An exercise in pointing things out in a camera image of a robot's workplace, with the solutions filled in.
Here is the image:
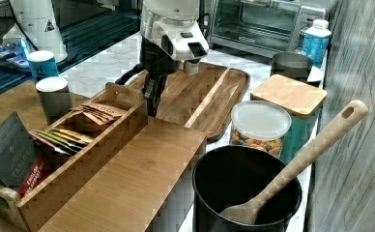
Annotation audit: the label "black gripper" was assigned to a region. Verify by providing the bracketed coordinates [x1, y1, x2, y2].
[139, 37, 179, 117]

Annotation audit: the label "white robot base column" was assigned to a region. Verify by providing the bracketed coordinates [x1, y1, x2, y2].
[3, 0, 68, 63]

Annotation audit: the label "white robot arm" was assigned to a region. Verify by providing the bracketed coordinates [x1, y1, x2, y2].
[140, 0, 209, 117]

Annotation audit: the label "dark wooden serving tray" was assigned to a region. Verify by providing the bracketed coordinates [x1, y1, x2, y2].
[157, 62, 250, 143]

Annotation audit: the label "brown tea bag packets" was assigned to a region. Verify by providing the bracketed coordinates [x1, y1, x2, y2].
[71, 102, 127, 125]

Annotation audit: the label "grey can white lid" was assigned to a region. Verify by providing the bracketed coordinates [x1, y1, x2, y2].
[36, 76, 72, 125]

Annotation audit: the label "yellow green tea bag packets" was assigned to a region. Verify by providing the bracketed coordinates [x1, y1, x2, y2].
[29, 129, 93, 156]

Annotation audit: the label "clear jar with snack mix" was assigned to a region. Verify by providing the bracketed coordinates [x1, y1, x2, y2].
[230, 101, 292, 158]

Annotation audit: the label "blue can white lid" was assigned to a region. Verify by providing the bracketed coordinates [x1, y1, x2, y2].
[27, 50, 59, 82]

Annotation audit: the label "black utensil crock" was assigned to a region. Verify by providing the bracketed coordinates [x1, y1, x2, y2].
[192, 145, 302, 232]

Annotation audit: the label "silver toaster oven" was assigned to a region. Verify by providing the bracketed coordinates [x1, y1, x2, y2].
[209, 0, 330, 57]

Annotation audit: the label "grey metal cup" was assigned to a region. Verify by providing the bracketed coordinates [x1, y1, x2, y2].
[270, 52, 313, 82]

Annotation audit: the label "teal canister bamboo lid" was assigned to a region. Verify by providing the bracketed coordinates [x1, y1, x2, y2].
[250, 74, 327, 163]

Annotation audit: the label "wooden spatula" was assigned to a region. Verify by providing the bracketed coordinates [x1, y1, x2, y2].
[220, 100, 368, 224]

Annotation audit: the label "black Taylors tea box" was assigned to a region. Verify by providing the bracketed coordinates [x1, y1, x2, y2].
[0, 112, 52, 197]

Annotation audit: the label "white saucer plate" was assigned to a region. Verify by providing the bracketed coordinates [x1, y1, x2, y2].
[307, 66, 324, 83]

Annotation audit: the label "blue bottle white cap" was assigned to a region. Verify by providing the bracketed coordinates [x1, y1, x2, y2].
[302, 19, 332, 68]

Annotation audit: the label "bamboo tea caddy with handles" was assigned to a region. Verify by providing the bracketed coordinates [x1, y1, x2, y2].
[0, 83, 148, 232]

